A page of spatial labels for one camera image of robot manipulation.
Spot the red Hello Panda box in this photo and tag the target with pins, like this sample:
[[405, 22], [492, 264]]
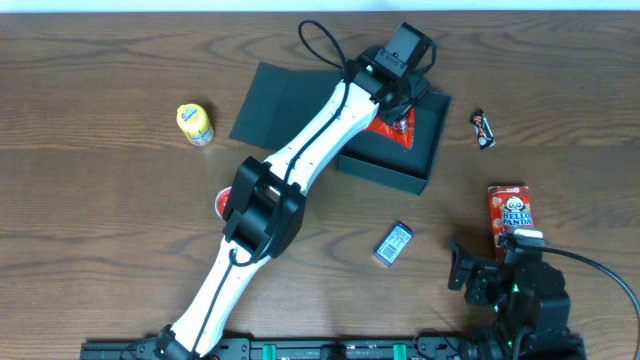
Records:
[[509, 207]]

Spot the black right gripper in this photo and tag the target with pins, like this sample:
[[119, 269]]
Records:
[[470, 276]]

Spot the yellow candy bottle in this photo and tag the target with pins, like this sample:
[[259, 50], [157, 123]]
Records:
[[194, 122]]

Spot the black mounting rail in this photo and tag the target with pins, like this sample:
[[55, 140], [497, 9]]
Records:
[[429, 347]]

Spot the blue barcode small box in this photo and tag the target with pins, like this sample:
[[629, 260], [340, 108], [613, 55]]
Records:
[[389, 249]]

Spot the black Mars candy bar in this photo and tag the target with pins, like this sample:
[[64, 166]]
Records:
[[484, 134]]

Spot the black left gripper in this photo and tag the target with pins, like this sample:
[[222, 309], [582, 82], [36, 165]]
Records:
[[396, 114]]

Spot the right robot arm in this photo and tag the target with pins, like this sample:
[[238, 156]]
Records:
[[530, 304]]

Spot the red Hacks candy bag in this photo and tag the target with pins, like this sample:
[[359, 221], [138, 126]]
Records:
[[400, 132]]

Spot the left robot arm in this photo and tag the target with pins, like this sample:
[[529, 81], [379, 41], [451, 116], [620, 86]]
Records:
[[265, 207]]

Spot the dark green gift box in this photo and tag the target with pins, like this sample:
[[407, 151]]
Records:
[[281, 102]]

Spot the red Pringles can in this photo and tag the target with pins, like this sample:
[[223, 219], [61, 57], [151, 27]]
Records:
[[221, 201]]

